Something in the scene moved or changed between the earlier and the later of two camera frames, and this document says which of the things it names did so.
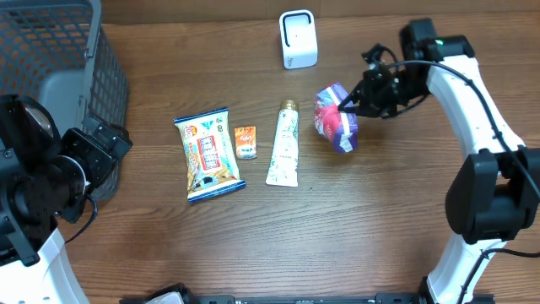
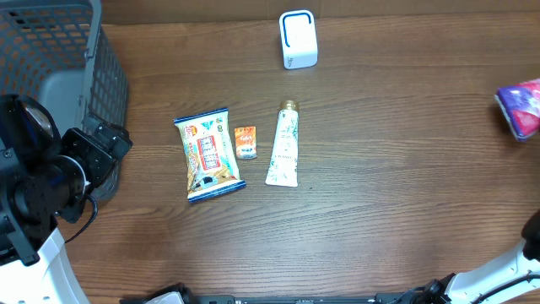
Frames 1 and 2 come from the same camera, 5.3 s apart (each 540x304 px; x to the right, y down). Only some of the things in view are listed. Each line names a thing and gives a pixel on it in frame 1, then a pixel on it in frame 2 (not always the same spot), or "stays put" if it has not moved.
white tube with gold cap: x=283 y=163 stays put
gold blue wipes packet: x=209 y=154 stays put
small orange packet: x=245 y=143 stays put
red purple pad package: x=339 y=127 → x=521 y=105
